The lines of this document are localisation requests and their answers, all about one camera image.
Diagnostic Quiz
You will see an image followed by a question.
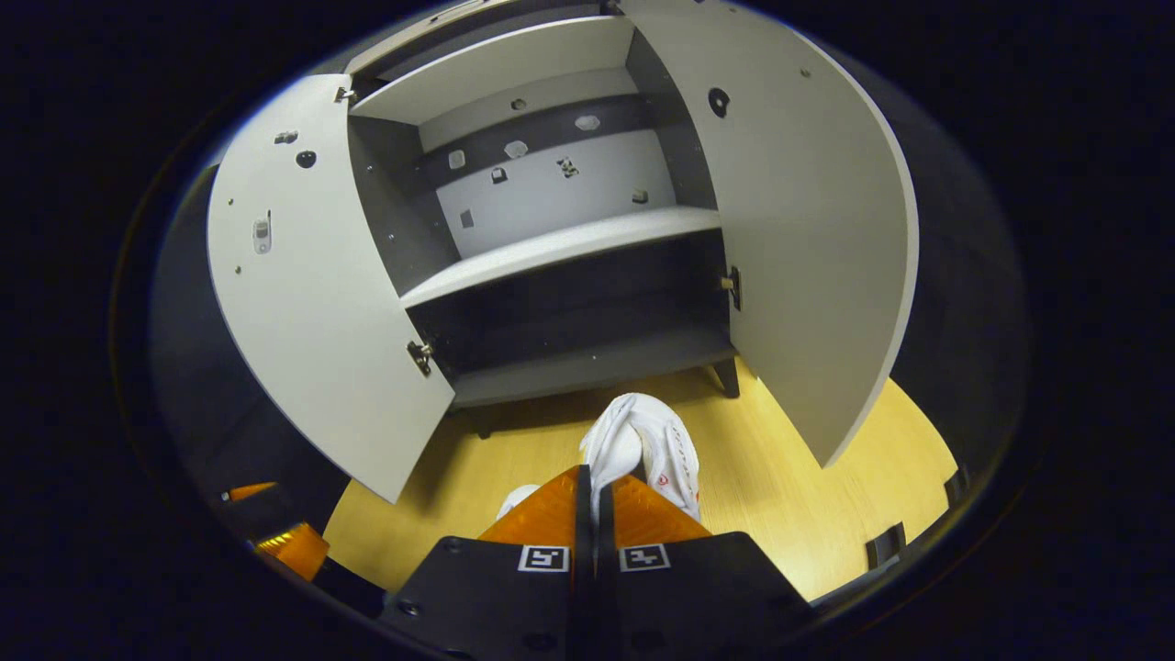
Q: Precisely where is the white canvas shoe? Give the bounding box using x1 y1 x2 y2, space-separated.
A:
497 484 543 522
580 393 702 524

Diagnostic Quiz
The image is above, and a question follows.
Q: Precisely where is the black backdrop cloth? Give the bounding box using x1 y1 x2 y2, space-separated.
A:
147 46 1029 561

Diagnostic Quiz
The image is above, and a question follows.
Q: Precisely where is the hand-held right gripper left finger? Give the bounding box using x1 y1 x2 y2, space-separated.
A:
381 465 593 661

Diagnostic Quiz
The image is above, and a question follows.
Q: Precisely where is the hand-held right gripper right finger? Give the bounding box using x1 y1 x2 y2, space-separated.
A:
592 473 813 661

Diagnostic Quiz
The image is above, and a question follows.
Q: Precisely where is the white cabinet door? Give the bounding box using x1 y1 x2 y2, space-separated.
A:
617 0 921 469
207 73 457 505

